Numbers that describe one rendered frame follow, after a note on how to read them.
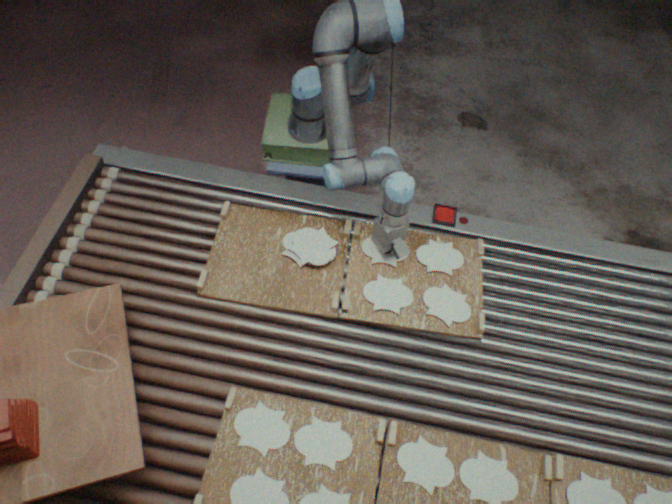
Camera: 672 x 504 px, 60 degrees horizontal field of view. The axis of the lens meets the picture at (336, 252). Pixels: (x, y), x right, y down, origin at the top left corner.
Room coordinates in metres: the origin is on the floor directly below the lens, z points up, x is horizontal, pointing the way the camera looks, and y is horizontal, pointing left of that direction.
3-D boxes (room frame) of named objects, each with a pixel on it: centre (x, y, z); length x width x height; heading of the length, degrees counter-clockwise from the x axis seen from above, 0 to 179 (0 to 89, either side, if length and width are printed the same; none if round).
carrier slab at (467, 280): (0.98, -0.25, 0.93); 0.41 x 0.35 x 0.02; 88
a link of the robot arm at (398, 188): (1.07, -0.15, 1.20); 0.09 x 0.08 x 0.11; 19
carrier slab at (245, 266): (1.00, 0.17, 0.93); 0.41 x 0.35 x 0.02; 88
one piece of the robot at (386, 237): (1.05, -0.16, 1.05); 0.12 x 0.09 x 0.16; 40
